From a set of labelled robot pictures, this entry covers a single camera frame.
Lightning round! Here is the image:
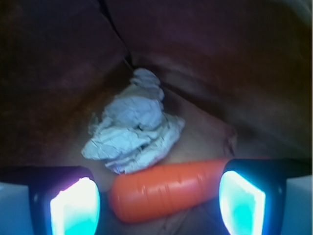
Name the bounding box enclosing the crumpled white paper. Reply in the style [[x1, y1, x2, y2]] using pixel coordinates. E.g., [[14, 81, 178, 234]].
[[81, 68, 185, 174]]

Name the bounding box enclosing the brown paper bag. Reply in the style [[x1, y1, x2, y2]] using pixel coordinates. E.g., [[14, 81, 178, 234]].
[[0, 0, 313, 235]]

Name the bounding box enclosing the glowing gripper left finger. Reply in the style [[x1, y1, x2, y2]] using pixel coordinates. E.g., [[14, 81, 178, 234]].
[[0, 166, 100, 235]]

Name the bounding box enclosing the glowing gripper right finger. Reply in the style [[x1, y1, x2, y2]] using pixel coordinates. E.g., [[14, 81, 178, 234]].
[[219, 159, 313, 235]]

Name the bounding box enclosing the orange toy carrot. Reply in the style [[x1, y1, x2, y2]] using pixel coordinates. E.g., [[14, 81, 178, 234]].
[[108, 159, 229, 223]]

